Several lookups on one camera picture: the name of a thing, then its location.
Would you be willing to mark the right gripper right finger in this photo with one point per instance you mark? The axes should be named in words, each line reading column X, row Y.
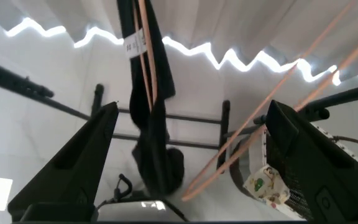
column 331, row 174

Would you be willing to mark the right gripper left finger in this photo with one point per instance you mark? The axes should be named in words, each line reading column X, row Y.
column 64, row 174

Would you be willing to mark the black garment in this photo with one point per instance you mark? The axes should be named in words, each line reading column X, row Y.
column 157, row 149

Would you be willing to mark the white laundry basket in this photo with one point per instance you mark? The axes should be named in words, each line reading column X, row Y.
column 238, row 168

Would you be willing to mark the black clothes rack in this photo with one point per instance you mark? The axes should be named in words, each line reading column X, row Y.
column 11, row 81

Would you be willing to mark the cream printed garment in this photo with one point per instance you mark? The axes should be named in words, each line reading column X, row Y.
column 266, row 186

